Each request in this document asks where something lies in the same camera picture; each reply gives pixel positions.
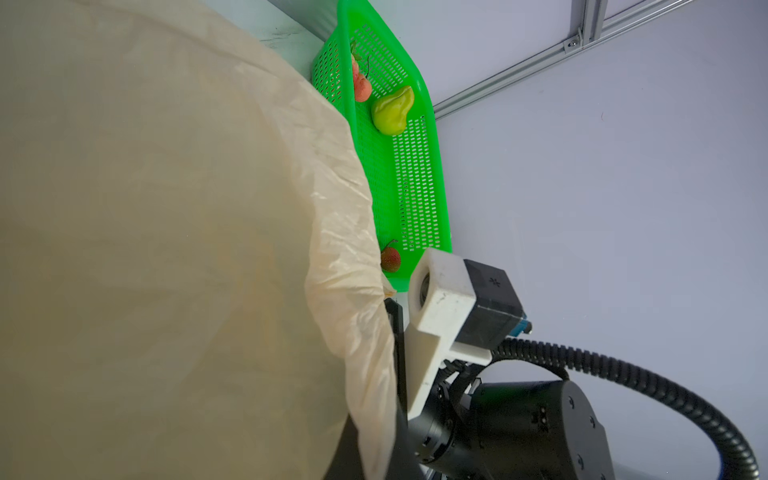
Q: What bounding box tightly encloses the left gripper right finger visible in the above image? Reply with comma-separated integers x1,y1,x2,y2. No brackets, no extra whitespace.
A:
384,298,425,480

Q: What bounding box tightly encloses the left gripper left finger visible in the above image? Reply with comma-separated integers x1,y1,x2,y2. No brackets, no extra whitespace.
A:
323,416,365,480

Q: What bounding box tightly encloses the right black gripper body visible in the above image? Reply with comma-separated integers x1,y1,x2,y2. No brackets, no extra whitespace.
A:
408,367,616,479

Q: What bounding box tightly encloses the translucent beige plastic bag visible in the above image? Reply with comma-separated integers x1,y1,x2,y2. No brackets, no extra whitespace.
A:
1,1,397,479

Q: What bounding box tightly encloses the green fake pear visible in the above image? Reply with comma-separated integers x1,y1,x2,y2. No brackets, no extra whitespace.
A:
371,85,415,136

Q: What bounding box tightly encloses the small red fake cherry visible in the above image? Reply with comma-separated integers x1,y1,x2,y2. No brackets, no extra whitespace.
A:
351,57,373,103

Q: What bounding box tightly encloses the small dark red fruit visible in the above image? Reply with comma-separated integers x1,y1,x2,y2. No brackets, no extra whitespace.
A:
380,239,402,273

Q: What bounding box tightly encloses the green plastic basket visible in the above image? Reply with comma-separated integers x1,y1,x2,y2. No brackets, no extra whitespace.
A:
311,1,452,292

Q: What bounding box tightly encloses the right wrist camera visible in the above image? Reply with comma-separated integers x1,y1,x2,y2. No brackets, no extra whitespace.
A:
404,248,532,419

